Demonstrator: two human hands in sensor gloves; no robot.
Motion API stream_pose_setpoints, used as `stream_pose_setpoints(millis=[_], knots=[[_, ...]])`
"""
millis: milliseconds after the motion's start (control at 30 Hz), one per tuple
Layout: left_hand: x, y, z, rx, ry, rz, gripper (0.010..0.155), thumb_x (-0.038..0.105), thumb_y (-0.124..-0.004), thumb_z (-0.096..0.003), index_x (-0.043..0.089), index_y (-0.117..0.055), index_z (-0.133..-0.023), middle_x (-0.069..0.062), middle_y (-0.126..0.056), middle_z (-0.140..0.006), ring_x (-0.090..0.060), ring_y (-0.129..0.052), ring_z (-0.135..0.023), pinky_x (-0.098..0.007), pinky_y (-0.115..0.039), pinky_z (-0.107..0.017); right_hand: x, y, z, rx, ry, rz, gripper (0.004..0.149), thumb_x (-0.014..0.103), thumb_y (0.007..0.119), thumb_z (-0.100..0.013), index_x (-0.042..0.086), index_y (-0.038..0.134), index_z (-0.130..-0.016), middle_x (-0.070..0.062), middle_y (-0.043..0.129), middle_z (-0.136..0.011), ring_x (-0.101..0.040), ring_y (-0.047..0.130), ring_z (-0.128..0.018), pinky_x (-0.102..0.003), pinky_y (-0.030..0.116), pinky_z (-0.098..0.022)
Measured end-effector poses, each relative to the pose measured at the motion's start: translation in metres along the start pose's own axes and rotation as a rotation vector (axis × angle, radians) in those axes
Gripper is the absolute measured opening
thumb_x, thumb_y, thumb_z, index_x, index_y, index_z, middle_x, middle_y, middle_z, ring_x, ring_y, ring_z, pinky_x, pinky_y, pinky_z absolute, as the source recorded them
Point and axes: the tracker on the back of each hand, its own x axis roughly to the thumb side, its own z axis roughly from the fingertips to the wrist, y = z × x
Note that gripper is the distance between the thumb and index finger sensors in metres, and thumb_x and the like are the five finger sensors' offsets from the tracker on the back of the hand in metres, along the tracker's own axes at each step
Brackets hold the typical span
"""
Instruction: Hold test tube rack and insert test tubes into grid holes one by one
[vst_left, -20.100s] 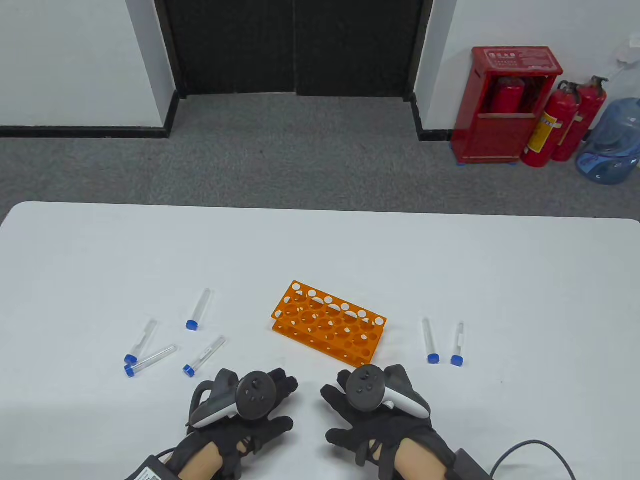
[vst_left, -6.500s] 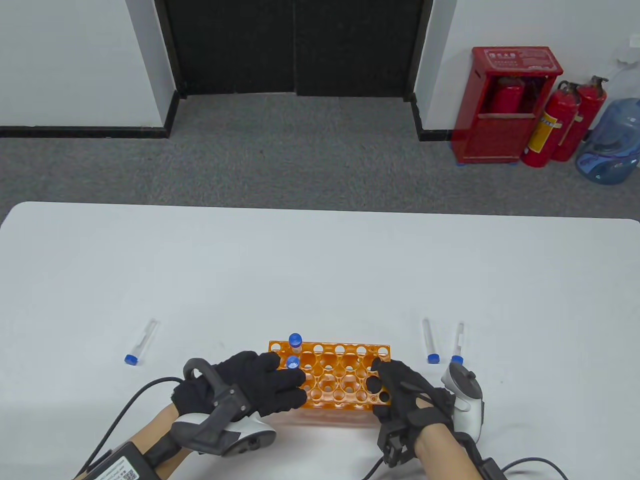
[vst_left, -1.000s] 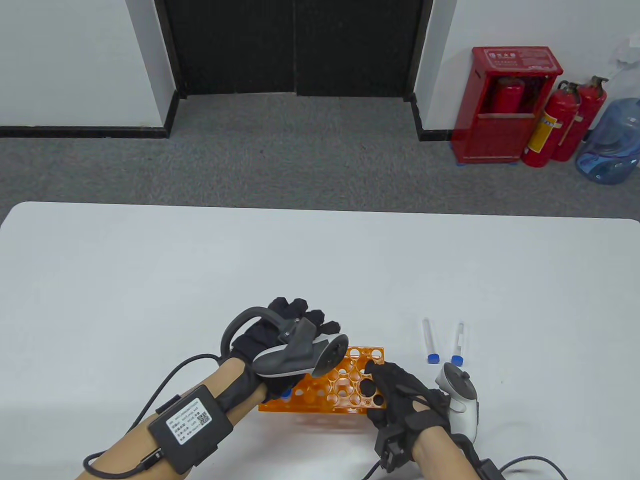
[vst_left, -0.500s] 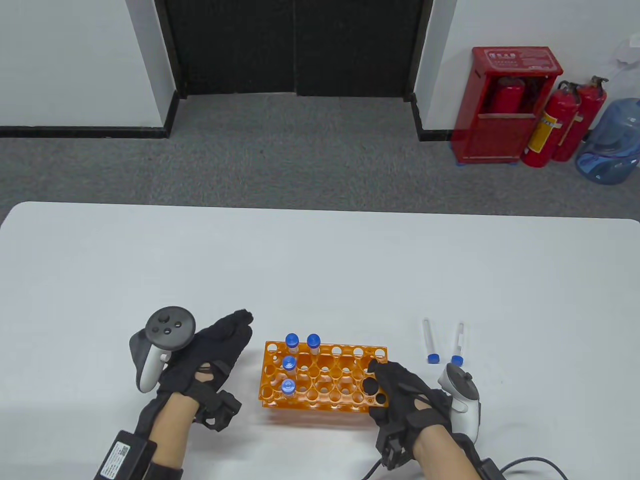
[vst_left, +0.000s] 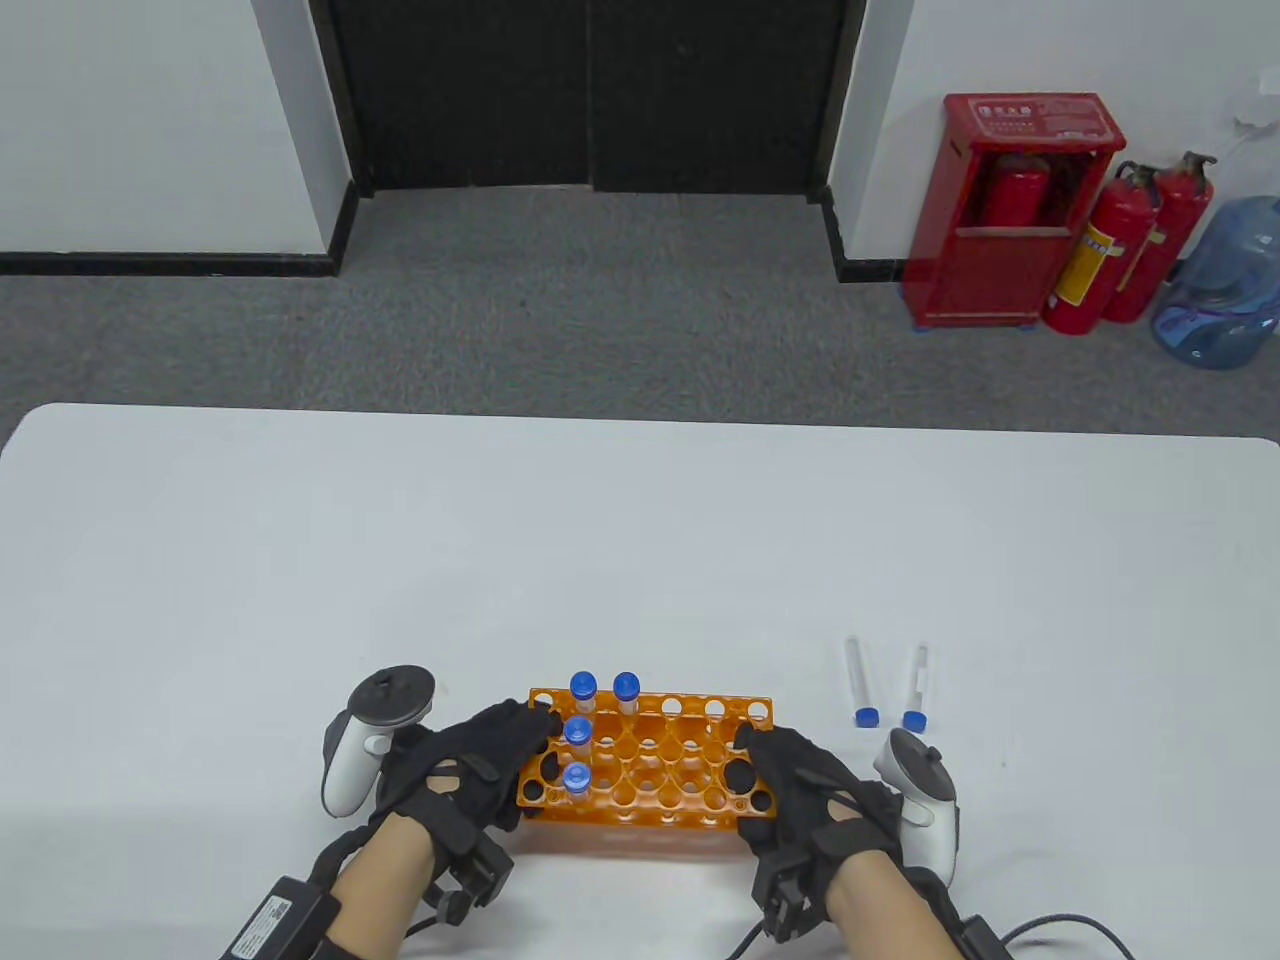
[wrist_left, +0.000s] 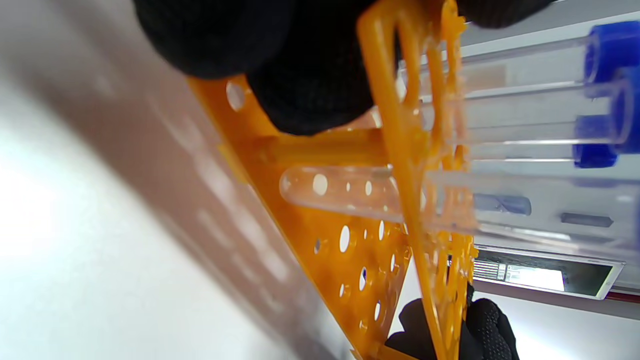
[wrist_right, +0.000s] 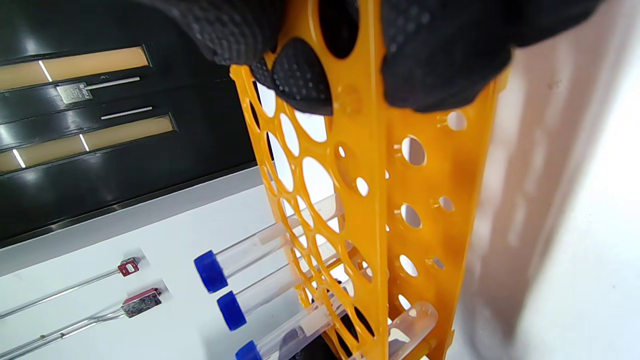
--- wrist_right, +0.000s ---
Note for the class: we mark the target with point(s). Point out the clear uncapped plastic tube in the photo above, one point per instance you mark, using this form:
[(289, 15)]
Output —
[(417, 322)]

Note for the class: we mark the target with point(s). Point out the person's left hand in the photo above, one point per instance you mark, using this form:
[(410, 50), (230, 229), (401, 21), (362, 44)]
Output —
[(312, 351)]

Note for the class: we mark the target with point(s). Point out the clear tube with blue cap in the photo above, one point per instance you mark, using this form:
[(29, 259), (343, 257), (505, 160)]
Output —
[(240, 255), (260, 292), (280, 335)]

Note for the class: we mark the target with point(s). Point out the orange test tube rack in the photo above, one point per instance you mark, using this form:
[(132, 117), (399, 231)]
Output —
[(372, 150)]

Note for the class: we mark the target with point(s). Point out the person's right hand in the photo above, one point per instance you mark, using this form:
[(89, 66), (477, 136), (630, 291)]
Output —
[(440, 55)]

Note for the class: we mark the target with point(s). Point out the black glossy panel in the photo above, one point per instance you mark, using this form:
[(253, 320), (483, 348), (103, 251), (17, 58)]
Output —
[(150, 160)]

